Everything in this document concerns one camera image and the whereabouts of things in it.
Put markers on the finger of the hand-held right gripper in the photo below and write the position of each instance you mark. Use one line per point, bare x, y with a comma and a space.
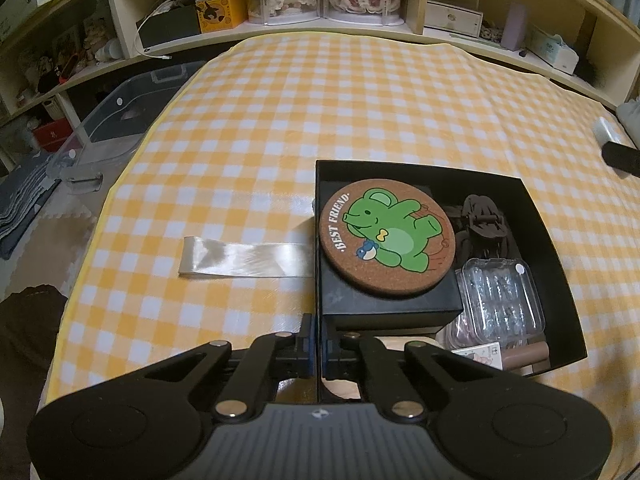
622, 159

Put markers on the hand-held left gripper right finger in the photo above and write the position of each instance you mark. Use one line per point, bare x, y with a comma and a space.
327, 355

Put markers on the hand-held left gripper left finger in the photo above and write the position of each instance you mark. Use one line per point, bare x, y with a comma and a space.
310, 352

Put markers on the small black lidded box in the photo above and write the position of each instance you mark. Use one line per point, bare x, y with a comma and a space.
390, 312

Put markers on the large black box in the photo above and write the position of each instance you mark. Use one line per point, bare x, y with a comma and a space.
545, 220

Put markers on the cork coaster green bear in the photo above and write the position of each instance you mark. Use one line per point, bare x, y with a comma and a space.
387, 237

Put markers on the brown hair claw clip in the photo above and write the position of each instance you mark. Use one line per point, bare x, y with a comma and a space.
487, 222

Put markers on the clear case with screws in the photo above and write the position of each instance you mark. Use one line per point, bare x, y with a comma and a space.
502, 295

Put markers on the grey pillow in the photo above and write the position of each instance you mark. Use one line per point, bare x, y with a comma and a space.
630, 112

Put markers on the clear plastic film strip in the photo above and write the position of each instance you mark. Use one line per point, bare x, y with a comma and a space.
245, 257

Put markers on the tissue box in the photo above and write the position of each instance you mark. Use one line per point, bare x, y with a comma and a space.
550, 50

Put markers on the yellow checked cloth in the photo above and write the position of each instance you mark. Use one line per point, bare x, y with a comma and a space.
280, 125

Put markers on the dark cloth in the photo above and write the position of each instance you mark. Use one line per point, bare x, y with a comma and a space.
30, 320

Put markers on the clear plastic storage bin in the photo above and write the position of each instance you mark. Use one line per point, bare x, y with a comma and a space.
125, 115

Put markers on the folded blue grey cloth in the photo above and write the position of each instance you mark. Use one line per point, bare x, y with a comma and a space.
22, 210

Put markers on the red box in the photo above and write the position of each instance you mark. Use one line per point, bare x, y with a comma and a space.
52, 135

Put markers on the yellow printed box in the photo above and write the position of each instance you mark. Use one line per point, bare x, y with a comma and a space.
220, 12

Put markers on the black shelf box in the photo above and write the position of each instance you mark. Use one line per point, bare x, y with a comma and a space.
167, 27

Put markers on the wooden shelf unit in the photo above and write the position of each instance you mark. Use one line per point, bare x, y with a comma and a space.
125, 20

